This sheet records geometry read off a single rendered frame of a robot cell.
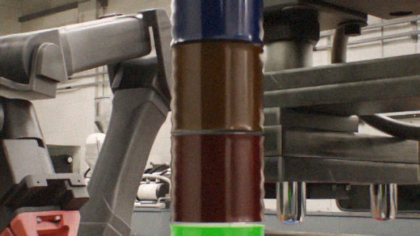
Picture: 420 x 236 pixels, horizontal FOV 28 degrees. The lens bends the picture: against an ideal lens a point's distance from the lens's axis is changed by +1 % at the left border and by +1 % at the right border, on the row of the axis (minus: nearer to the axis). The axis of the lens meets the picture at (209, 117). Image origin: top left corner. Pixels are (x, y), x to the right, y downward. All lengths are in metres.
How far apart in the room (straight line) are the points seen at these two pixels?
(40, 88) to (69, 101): 11.28
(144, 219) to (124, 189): 6.65
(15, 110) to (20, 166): 0.07
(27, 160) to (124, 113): 0.25
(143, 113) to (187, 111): 0.73
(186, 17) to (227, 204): 0.07
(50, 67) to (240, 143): 0.57
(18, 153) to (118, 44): 0.24
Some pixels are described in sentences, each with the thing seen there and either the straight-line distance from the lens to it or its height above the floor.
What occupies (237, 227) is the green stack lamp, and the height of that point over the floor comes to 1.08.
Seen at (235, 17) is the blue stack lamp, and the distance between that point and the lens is 0.32.
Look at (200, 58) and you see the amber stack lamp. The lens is 0.32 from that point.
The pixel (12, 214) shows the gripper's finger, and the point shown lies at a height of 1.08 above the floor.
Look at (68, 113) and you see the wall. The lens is 12.14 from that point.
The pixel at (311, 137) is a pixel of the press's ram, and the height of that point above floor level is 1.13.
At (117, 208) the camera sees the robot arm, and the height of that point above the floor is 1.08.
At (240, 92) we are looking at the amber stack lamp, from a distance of 0.32.
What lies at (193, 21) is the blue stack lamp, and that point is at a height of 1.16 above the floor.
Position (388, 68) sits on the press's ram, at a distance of 0.53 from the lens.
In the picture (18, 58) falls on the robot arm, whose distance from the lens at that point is 0.87.
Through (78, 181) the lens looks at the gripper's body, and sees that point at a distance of 0.83.
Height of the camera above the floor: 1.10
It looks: 5 degrees up
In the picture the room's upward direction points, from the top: straight up
